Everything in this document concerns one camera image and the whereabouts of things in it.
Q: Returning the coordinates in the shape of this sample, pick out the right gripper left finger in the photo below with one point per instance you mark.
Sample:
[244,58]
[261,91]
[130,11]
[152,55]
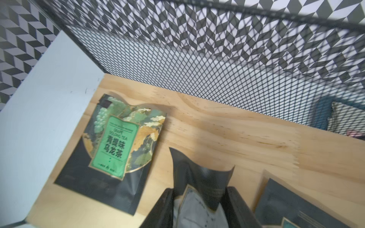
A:
[162,214]

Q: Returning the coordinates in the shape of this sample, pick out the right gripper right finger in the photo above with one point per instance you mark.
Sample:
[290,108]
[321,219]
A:
[237,212]

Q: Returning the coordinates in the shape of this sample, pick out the white label black tea bag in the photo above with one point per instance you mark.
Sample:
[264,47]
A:
[198,192]

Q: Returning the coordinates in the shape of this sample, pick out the green grape oolong tea bag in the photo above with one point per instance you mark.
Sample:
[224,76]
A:
[112,159]

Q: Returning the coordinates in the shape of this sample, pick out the teal tray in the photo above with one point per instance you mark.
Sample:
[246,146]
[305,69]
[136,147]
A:
[339,116]

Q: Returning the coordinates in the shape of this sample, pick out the black wire wooden shelf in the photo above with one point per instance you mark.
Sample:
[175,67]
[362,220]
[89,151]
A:
[268,61]

